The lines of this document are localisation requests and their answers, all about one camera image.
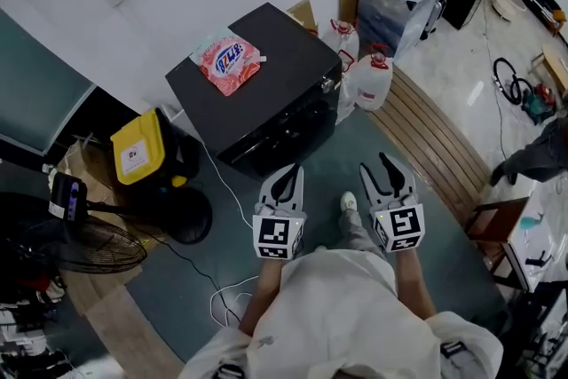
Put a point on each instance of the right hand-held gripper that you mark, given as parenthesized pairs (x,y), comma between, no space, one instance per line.
(399,226)

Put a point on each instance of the pink detergent pouch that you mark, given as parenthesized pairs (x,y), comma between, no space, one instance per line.
(226,64)

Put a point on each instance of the yellow lidded black bin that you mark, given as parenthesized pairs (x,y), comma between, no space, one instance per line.
(135,146)

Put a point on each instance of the white round basin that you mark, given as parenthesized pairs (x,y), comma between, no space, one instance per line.
(508,2)

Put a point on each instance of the wooden slatted platform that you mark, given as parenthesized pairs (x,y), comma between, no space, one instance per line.
(435,146)

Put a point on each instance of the brown wooden chair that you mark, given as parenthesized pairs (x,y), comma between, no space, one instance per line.
(497,217)

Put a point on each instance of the person's white shirt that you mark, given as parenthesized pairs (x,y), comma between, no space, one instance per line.
(337,315)

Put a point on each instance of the person's grey trousers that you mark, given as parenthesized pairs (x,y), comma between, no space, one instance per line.
(355,231)

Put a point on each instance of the open cardboard box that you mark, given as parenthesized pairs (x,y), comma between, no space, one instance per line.
(302,11)

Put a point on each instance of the black washing machine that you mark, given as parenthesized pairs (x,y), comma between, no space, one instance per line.
(284,75)

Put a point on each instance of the black standing fan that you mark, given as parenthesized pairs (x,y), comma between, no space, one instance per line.
(106,244)

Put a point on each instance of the person's white shoe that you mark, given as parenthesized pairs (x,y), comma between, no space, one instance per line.
(349,200)

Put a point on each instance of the person's right forearm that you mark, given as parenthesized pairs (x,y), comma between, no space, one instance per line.
(412,279)

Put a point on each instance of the teal glass partition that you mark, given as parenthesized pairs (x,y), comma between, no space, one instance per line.
(35,93)

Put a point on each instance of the green power tool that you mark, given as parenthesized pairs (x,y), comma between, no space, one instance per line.
(534,102)

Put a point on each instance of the white box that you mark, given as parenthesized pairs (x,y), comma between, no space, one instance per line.
(537,244)

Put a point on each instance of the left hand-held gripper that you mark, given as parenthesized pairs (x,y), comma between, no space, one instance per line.
(277,235)

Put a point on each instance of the small wooden table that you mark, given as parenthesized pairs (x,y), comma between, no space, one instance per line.
(554,64)

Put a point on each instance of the stacked flat cardboard boxes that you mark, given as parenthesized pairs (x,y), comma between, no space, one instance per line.
(84,177)

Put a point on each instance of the translucent plastic drawer unit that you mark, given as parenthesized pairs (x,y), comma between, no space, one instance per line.
(390,13)

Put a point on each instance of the silver suitcase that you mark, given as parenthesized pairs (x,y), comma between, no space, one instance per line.
(435,15)

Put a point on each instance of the person's left forearm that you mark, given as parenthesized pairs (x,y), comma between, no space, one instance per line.
(262,288)

